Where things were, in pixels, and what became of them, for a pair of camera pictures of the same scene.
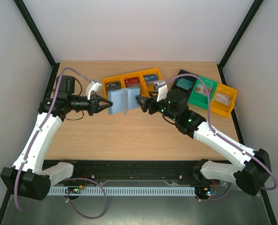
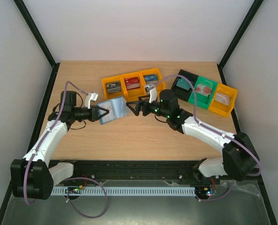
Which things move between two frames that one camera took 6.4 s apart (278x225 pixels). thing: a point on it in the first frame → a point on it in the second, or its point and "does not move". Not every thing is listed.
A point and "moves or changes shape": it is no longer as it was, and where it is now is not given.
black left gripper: [94, 107] → [94, 113]
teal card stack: [184, 83] does not move
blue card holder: [123, 100] moves or changes shape
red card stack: [132, 82] does not move
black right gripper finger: [146, 99] does not move
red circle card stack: [200, 89] does not move
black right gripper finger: [143, 103] → [136, 111]
